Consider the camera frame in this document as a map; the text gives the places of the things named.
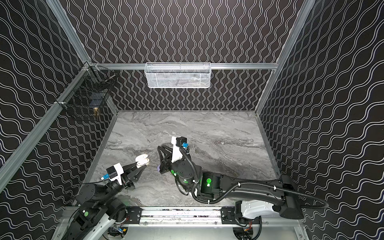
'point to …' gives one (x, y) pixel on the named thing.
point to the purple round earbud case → (158, 168)
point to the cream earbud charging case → (142, 160)
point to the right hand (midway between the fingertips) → (159, 148)
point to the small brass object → (95, 111)
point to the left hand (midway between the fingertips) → (143, 164)
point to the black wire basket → (86, 96)
